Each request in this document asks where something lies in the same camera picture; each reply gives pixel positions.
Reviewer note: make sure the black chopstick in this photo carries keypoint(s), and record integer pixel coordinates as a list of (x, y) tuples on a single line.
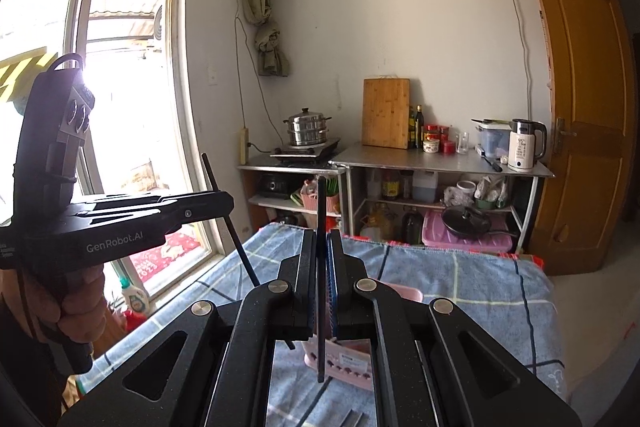
[(215, 182), (321, 207)]

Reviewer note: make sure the white plastic bags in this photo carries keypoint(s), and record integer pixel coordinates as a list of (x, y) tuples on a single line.
[(487, 189)]

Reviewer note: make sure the white detergent bottle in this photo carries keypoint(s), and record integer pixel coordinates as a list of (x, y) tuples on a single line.
[(136, 297)]

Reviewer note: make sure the white electric kettle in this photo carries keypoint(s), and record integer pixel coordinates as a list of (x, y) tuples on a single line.
[(525, 147)]

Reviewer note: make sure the person's left hand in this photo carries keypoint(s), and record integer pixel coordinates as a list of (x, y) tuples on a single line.
[(75, 292)]

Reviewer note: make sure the red patterned mat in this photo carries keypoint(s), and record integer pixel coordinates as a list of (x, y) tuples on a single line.
[(170, 254)]

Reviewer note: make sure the yellow cooking oil jug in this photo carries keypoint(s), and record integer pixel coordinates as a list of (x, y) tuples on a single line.
[(377, 222)]

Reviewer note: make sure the dark glass bottle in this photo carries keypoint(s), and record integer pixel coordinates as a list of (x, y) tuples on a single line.
[(412, 227)]

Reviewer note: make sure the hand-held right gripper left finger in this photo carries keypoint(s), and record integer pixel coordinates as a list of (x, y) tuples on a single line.
[(300, 287)]

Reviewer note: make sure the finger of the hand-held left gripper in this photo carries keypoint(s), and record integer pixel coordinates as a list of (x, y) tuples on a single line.
[(200, 209), (150, 199)]

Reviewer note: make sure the brown sauce bottle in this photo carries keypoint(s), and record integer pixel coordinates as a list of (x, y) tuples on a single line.
[(391, 186)]

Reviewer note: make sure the pink storage box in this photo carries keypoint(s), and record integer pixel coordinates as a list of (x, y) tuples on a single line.
[(435, 237)]

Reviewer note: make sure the stainless steel table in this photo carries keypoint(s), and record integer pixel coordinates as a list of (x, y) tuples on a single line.
[(425, 162)]

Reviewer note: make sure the red lid white jar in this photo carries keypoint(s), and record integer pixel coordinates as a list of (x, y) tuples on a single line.
[(431, 142)]

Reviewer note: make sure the sliding glass window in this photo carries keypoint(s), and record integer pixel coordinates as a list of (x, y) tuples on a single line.
[(125, 57)]

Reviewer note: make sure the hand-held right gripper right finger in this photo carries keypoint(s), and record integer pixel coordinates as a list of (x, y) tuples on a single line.
[(332, 287)]

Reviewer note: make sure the clear plastic container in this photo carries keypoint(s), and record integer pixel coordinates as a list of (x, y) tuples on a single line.
[(492, 139)]

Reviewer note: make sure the bamboo cutting board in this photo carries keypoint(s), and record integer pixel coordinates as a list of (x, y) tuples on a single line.
[(386, 113)]

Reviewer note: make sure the wooden door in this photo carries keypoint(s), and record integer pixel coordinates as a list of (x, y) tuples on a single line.
[(585, 107)]

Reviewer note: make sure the black frying pan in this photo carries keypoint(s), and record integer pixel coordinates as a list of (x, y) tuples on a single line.
[(470, 219)]

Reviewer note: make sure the white plastic jug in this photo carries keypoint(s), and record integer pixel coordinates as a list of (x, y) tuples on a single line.
[(425, 187)]

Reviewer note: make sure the dark oil bottle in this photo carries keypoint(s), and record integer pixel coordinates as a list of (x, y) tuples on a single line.
[(419, 129)]

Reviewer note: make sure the pink plastic utensil basket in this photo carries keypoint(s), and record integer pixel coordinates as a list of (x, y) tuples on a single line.
[(405, 292)]

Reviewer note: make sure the clear drinking glass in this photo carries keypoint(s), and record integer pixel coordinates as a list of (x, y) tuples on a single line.
[(463, 143)]

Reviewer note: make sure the black induction cooker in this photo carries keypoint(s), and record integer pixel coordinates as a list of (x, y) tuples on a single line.
[(305, 152)]

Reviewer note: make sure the red can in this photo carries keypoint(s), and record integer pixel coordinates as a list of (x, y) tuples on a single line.
[(447, 144)]

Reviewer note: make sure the blue checked blanket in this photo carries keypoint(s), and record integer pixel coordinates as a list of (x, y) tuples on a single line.
[(475, 287)]

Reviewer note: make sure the steel steamer pot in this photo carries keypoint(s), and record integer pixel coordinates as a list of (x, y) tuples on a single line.
[(306, 129)]

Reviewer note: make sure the beige power strip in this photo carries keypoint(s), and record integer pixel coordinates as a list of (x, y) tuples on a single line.
[(243, 147)]

